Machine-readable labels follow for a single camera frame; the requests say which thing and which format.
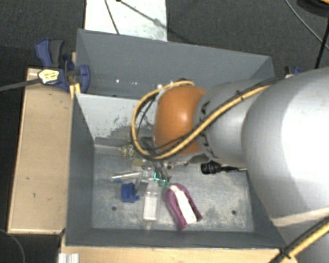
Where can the pale wood board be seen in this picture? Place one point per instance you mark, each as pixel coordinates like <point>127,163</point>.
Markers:
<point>43,157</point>

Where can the blue plastic clip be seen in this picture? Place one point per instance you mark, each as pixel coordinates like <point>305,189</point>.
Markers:
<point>128,193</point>

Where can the clear plastic bottle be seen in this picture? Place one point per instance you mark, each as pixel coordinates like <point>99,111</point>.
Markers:
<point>151,204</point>

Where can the grey metal bin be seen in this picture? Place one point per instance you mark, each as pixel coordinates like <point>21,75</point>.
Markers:
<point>221,196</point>

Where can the purple and white brush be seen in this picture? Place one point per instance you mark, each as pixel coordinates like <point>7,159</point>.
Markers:
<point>179,206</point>

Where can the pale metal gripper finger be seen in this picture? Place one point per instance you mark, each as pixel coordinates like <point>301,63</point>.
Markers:
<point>124,175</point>
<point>139,183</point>

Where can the speckled green-brown small object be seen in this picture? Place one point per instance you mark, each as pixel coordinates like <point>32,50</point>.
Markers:
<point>128,150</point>

